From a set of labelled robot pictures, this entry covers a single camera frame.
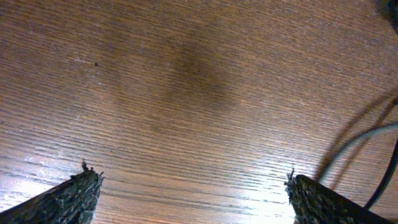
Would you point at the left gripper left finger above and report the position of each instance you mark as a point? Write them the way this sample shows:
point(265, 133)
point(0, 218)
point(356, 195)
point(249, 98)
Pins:
point(72, 201)

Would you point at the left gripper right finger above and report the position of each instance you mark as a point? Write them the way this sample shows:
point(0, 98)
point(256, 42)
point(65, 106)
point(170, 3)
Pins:
point(313, 203)

